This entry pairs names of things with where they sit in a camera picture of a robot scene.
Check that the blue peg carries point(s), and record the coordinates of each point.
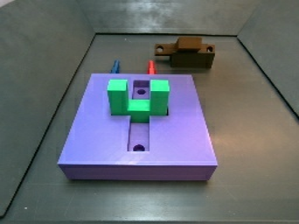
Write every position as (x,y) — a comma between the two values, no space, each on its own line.
(115,67)

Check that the brown T-shaped block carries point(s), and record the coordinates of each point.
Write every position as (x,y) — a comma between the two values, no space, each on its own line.
(185,45)

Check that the dark grey fixture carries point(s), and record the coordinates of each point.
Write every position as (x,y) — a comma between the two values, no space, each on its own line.
(193,59)

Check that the purple base block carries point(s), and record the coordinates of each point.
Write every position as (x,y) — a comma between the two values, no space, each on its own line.
(167,149)

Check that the red peg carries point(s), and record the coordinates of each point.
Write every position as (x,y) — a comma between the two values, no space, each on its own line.
(151,67)

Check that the green U-shaped block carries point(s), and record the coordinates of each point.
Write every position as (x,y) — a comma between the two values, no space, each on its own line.
(138,108)

